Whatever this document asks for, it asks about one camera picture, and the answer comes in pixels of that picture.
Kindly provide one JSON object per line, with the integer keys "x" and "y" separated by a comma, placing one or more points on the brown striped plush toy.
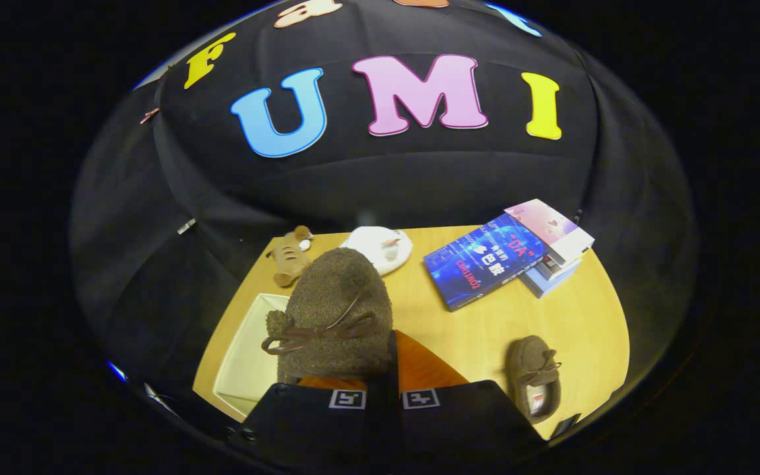
{"x": 289, "y": 258}

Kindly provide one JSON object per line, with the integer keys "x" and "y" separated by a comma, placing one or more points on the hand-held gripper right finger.
{"x": 459, "y": 422}

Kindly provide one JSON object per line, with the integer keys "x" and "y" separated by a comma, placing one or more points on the pink and white book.
{"x": 555, "y": 231}

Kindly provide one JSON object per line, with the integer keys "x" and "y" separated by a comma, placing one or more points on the brown fuzzy shoe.
{"x": 533, "y": 373}
{"x": 337, "y": 303}

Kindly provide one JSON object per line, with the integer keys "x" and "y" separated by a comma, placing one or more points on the beige storage box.
{"x": 248, "y": 363}

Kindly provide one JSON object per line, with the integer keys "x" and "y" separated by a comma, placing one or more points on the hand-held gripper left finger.
{"x": 307, "y": 422}

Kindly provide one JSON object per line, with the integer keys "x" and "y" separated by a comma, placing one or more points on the white plush toy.
{"x": 386, "y": 245}

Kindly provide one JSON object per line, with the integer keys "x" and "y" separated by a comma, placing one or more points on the bright screen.
{"x": 117, "y": 371}

